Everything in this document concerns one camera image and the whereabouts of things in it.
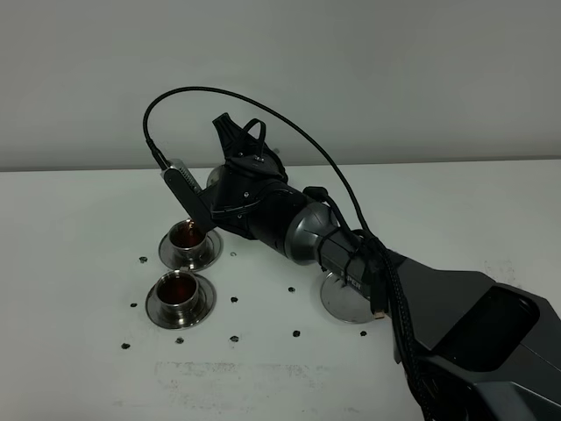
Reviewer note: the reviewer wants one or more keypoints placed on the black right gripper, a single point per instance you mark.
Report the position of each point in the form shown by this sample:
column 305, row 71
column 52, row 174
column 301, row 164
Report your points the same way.
column 279, row 203

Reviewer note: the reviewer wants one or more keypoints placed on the stainless steel teapot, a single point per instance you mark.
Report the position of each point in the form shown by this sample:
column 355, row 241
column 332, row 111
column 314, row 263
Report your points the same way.
column 215, row 177

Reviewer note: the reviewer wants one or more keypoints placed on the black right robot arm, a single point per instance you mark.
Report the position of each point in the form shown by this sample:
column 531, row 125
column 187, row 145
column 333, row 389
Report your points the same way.
column 471, row 348

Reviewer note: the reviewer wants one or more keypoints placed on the far stainless steel teacup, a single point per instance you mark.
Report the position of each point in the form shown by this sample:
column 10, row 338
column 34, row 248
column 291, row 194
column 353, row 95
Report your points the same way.
column 188, row 240

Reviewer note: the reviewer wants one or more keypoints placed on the stainless steel teacup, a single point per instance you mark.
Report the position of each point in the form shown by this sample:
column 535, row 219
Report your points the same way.
column 188, row 240
column 179, row 289

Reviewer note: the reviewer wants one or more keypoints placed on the near stainless steel teacup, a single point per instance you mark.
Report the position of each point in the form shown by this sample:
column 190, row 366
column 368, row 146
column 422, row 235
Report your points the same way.
column 179, row 289

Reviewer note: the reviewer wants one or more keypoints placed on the steel teapot saucer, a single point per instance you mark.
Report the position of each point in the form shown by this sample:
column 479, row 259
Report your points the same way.
column 343, row 302

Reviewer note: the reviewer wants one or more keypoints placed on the far steel saucer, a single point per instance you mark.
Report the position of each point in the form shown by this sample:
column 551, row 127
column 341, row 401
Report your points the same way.
column 171, row 259

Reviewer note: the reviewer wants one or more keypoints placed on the near steel saucer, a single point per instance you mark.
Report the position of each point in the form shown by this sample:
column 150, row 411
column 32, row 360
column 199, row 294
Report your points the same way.
column 174, row 318

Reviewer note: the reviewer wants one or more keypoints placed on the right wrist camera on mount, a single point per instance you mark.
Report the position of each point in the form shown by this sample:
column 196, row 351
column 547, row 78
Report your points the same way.
column 192, row 197

